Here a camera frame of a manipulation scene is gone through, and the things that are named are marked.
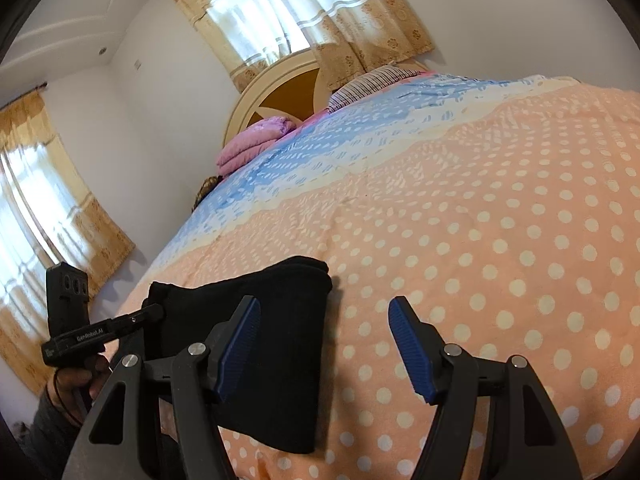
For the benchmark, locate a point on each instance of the pink folded blanket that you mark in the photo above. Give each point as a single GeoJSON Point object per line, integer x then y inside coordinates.
{"type": "Point", "coordinates": [255, 142]}

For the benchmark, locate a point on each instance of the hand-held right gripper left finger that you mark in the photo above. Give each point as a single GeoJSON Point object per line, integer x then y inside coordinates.
{"type": "Point", "coordinates": [240, 355]}

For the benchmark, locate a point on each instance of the black pants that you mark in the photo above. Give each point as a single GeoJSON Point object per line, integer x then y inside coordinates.
{"type": "Point", "coordinates": [290, 360]}

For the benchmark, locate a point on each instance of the narrow beige floral curtain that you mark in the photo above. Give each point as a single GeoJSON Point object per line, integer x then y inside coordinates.
{"type": "Point", "coordinates": [90, 230]}

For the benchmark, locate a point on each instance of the striped pillow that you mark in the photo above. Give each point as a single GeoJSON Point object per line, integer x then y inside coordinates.
{"type": "Point", "coordinates": [370, 87]}

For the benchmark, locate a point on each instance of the brown patterned cushion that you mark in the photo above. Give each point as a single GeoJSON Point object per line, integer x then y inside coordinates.
{"type": "Point", "coordinates": [206, 192]}

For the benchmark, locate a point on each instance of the wide beige floral curtain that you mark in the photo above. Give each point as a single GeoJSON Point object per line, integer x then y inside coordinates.
{"type": "Point", "coordinates": [350, 25]}

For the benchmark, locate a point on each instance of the person's left forearm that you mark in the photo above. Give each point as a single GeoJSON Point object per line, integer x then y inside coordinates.
{"type": "Point", "coordinates": [50, 435]}

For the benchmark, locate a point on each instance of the person's left hand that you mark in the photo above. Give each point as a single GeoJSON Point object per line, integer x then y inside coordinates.
{"type": "Point", "coordinates": [75, 382]}

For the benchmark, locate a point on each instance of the bed with polka-dot bedspread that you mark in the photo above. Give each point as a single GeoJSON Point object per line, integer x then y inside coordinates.
{"type": "Point", "coordinates": [475, 210]}

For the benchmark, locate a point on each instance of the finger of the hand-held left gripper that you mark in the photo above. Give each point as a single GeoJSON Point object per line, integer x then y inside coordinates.
{"type": "Point", "coordinates": [145, 314]}

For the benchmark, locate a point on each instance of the cream wooden headboard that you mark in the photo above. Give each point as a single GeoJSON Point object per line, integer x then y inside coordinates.
{"type": "Point", "coordinates": [295, 95]}

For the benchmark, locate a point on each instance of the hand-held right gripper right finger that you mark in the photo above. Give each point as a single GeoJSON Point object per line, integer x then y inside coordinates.
{"type": "Point", "coordinates": [410, 345]}

